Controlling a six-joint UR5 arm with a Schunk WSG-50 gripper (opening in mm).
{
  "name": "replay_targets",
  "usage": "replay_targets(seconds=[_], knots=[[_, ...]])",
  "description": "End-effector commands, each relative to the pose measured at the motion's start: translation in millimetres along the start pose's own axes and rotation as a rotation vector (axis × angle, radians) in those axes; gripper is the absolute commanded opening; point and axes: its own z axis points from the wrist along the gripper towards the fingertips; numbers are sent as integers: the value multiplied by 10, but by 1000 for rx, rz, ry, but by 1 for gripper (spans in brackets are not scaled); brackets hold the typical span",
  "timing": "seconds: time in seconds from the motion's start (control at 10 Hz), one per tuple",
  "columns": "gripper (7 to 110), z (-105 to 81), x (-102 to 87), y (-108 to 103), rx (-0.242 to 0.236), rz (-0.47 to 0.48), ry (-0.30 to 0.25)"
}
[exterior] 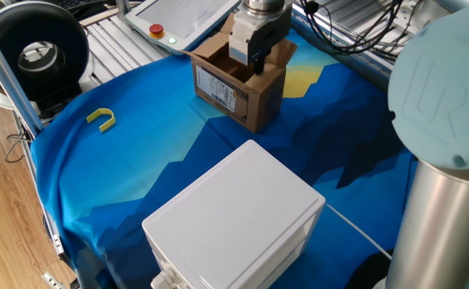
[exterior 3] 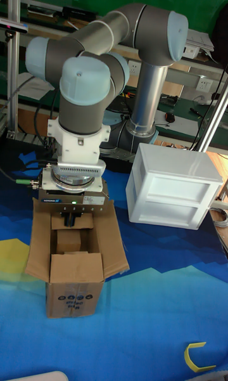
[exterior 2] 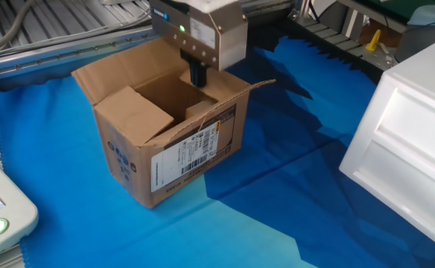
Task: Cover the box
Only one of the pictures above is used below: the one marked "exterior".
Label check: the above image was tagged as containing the grey Schunk gripper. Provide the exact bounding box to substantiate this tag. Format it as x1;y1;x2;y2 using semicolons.
228;10;294;76

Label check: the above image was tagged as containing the brown cardboard box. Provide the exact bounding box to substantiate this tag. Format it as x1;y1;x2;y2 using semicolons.
184;14;299;134

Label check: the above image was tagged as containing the white teach pendant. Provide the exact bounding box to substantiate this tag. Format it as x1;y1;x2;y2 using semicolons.
124;0;242;56

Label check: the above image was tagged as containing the white plastic drawer cabinet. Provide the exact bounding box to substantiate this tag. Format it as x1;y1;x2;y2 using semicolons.
141;139;327;289

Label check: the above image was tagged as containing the blue mountain print cloth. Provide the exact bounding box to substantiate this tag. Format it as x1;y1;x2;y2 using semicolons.
30;27;419;289

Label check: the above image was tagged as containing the yellow U-shaped piece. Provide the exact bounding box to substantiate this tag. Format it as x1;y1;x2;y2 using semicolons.
85;107;117;134

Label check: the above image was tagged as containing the white cylindrical device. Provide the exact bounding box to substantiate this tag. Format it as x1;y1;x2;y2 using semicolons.
414;0;456;19

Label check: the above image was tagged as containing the white zip tie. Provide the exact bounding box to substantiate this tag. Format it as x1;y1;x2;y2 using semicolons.
325;203;394;262

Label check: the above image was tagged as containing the black round fan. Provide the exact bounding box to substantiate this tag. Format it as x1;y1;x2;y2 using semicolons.
0;0;95;112

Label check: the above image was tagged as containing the black cable bundle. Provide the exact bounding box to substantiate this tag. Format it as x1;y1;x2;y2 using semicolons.
303;0;425;57

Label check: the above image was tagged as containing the aluminium table edge rail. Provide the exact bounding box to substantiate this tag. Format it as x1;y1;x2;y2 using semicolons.
292;6;397;86

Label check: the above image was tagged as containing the thin black cable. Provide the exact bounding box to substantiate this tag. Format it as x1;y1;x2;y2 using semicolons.
4;116;34;164

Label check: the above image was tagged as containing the aluminium frame post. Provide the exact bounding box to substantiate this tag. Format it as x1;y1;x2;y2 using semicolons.
0;14;46;140

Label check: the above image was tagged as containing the metal bracket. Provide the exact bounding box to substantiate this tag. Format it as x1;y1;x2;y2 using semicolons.
41;271;67;289

